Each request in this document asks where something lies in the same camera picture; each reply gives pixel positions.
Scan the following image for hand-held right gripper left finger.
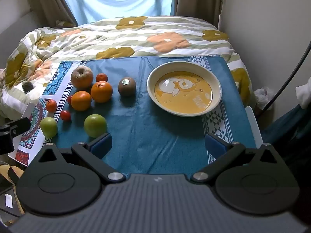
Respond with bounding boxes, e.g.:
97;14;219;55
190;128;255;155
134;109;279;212
36;132;126;185

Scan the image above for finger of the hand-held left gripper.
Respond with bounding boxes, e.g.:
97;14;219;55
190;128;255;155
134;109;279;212
0;117;31;156

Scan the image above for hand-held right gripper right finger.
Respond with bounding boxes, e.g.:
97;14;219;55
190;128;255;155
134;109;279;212
191;133;279;183

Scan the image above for green apple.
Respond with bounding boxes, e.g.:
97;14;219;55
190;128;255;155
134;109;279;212
40;117;58;137
84;114;107;138

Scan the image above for red tomato with green stem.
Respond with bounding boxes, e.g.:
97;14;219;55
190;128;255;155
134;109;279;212
46;99;58;113

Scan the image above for large orange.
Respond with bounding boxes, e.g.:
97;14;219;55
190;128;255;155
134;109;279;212
91;81;113;103
71;91;92;111

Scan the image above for brown kiwi with sticker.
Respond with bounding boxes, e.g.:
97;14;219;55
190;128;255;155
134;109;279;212
118;77;136;97

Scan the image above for brownish apple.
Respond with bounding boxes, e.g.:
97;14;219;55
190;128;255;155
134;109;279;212
71;66;94;89

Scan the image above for blue patterned tablecloth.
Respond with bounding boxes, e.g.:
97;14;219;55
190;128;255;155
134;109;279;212
15;55;264;175

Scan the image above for cardboard box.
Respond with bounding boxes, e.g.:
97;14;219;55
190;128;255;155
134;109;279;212
0;165;25;224

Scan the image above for white plastic bag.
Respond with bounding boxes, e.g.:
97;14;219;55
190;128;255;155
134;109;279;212
254;87;275;110

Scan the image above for dark blue cloth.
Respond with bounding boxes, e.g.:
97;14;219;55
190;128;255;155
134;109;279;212
261;104;311;151

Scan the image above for white cloth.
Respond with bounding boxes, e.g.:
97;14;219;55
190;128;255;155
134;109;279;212
295;84;311;110

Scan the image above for floral striped blanket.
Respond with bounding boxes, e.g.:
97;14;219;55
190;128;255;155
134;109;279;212
0;17;257;124

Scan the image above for brown curtain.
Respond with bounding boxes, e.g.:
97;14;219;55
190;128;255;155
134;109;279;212
174;0;224;27
30;0;78;27

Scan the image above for sheer light blue curtain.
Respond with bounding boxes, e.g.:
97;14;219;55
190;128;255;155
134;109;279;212
61;0;175;26

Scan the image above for black cable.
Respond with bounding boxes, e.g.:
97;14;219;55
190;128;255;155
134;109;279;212
265;41;311;112

